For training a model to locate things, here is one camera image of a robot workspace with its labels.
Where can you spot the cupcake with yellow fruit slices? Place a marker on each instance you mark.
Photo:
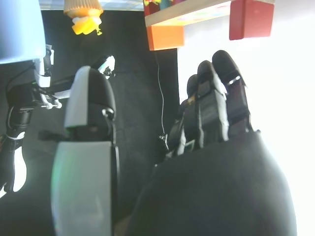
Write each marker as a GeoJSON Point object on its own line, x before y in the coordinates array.
{"type": "Point", "coordinates": [83, 9]}

